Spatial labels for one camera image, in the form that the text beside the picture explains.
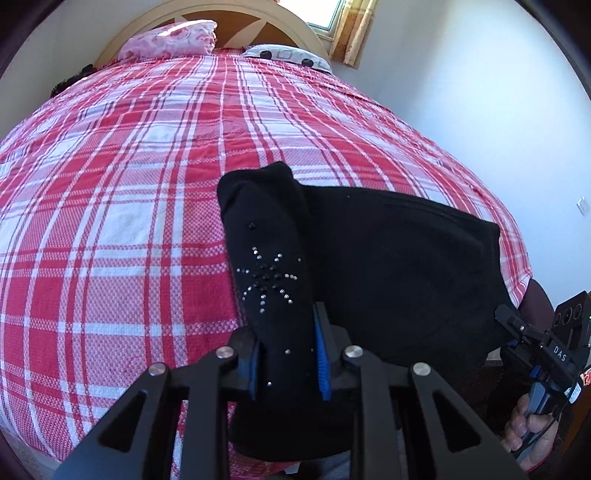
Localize maroon cloth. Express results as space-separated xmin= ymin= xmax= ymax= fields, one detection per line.
xmin=516 ymin=279 xmax=555 ymax=333

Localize white pillow with black dots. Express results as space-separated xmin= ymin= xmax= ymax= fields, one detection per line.
xmin=242 ymin=44 xmax=333 ymax=73

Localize black fuzzy object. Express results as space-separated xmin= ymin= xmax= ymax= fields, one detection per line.
xmin=50 ymin=65 xmax=95 ymax=97

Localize window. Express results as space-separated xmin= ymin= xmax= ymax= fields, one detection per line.
xmin=307 ymin=0 xmax=345 ymax=31

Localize red plaid blanket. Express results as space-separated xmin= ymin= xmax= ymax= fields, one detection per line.
xmin=0 ymin=46 xmax=532 ymax=480

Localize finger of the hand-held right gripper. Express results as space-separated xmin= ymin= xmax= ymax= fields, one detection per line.
xmin=500 ymin=339 xmax=535 ymax=374
xmin=495 ymin=305 xmax=539 ymax=343

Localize beige wooden bed headboard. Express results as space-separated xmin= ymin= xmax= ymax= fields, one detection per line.
xmin=95 ymin=0 xmax=331 ymax=70

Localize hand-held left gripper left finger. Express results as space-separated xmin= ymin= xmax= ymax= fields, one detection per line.
xmin=53 ymin=329 xmax=259 ymax=480

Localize pink floral pillow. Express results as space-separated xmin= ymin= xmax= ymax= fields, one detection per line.
xmin=117 ymin=21 xmax=218 ymax=61

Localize person's right hand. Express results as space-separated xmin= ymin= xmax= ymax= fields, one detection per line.
xmin=502 ymin=394 xmax=561 ymax=472

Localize black pants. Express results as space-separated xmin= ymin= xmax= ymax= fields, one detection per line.
xmin=217 ymin=161 xmax=518 ymax=462

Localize gold patterned curtain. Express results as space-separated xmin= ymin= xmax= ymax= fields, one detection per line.
xmin=329 ymin=0 xmax=379 ymax=70

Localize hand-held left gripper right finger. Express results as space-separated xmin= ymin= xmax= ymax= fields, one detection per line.
xmin=313 ymin=302 xmax=527 ymax=480

